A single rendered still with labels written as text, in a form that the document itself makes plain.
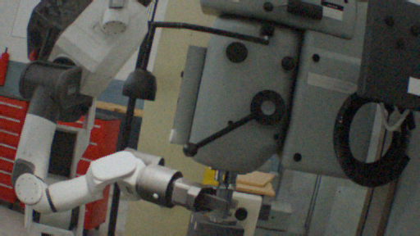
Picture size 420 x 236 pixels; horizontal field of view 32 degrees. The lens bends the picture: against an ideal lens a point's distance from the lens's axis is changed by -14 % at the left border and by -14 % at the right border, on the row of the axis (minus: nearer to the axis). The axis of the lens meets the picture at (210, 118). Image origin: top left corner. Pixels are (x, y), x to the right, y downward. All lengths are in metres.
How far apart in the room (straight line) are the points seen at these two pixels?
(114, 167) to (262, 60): 0.42
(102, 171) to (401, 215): 0.70
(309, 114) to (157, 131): 1.90
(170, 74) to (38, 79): 1.61
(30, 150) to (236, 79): 0.54
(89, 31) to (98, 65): 0.10
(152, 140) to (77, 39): 1.56
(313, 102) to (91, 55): 0.61
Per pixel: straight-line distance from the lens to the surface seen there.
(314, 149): 1.64
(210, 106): 1.65
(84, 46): 1.97
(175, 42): 3.47
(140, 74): 1.69
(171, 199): 1.79
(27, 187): 1.84
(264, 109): 1.61
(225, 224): 2.09
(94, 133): 6.28
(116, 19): 1.90
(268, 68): 1.65
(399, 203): 1.65
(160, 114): 3.47
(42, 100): 1.89
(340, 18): 1.64
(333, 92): 1.64
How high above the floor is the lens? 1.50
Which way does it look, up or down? 3 degrees down
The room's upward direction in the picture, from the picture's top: 11 degrees clockwise
